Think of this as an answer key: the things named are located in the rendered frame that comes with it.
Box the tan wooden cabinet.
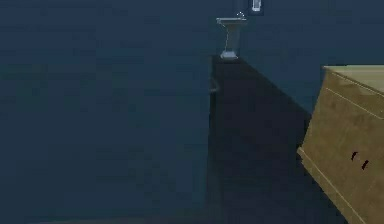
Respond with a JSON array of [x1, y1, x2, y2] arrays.
[[296, 64, 384, 224]]

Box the white pedestal sink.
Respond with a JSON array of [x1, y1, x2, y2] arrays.
[[215, 11, 249, 61]]

